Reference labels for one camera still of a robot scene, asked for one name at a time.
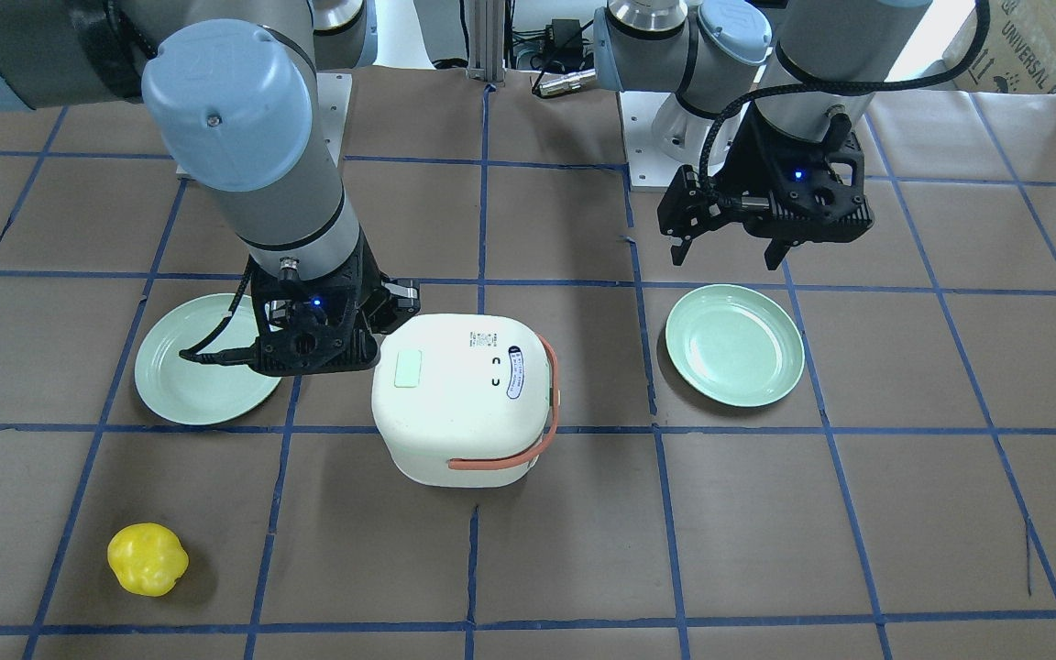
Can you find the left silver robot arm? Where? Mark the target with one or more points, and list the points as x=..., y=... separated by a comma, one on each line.
x=780, y=97

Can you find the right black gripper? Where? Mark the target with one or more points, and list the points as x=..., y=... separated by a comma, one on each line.
x=366, y=275

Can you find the green plate near left arm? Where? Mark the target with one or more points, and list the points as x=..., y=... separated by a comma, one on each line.
x=734, y=345

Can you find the aluminium frame post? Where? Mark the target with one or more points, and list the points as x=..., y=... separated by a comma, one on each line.
x=486, y=25

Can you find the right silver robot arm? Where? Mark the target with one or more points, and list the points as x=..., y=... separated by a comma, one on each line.
x=233, y=88

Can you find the black power adapter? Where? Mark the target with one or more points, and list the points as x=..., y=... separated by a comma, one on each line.
x=563, y=38

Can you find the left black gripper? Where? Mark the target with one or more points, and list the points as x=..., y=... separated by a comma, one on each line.
x=760, y=156

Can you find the yellow toy bell pepper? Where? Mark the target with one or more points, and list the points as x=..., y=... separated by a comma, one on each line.
x=147, y=559

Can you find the white rice cooker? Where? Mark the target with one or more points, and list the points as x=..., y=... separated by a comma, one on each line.
x=466, y=401

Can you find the green plate near right arm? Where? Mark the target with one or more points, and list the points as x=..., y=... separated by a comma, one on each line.
x=184, y=392

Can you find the cardboard box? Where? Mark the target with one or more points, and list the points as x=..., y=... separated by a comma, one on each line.
x=1019, y=51

